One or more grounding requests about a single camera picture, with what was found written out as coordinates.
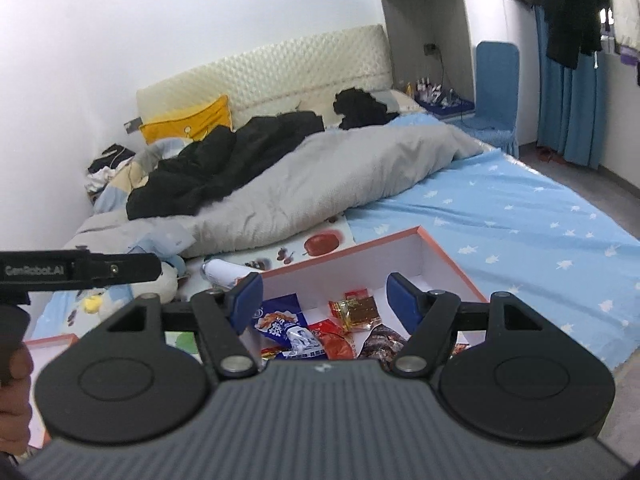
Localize dark clear snack bag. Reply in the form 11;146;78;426
358;324;406;370

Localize blue white snack bag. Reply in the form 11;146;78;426
253;294;326;360

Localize small red spicy strip pack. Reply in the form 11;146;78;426
329;297;381;332

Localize red brown sachet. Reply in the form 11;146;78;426
309;318;356;360

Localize person's left hand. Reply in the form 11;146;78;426
0;344;34;456

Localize white spray bottle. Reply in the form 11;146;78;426
201;259;254;290

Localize fruit print mat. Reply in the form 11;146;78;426
29;213;359;361

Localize pink box lid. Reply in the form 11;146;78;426
26;334;78;450

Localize penguin plush toy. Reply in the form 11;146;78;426
78;257;186;321

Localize pink box base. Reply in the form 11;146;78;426
262;226;487;337

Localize light blue paper packaging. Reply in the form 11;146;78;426
127;232;195;259

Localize blue star bedsheet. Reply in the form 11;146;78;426
346;148;639;368

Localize clothes pile at bedside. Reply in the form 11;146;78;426
85;144;136;203

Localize black clothes pile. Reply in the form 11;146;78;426
126;110;324;220

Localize grey duvet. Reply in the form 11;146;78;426
66;122;488;258

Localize yellow pillow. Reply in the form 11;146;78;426
140;94;232;144

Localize black garment on pillow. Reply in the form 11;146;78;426
333;88;399;130

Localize bottles on nightstand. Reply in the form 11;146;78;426
405;78;462;108

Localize cream padded headboard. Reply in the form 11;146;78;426
137;25;393;127

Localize blue curtain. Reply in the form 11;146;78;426
535;6;608;169

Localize blue chair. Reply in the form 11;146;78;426
451;41;520;157

